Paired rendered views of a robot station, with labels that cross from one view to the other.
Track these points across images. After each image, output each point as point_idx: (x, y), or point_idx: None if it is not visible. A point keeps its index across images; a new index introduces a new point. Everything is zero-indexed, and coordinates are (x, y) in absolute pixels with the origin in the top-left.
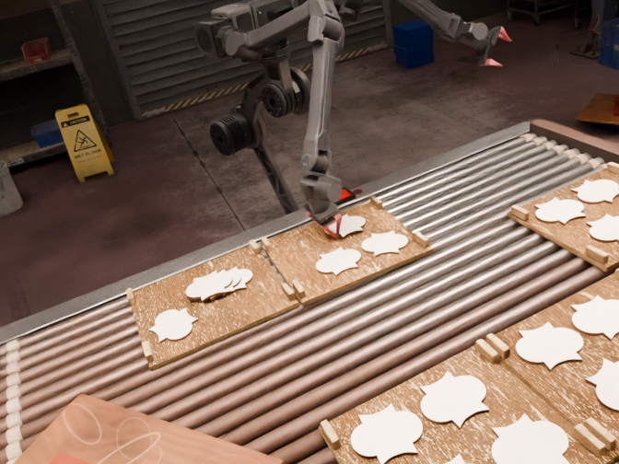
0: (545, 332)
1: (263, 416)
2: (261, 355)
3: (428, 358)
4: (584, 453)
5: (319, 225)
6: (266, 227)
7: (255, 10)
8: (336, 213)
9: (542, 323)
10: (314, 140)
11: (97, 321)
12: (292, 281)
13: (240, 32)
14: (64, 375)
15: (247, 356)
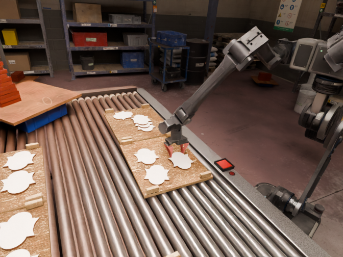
0: (26, 230)
1: (61, 136)
2: (95, 136)
3: (55, 182)
4: None
5: (187, 152)
6: (194, 138)
7: (318, 47)
8: (170, 144)
9: (38, 233)
10: (184, 102)
11: (139, 104)
12: (130, 138)
13: (274, 48)
14: (115, 102)
15: (96, 133)
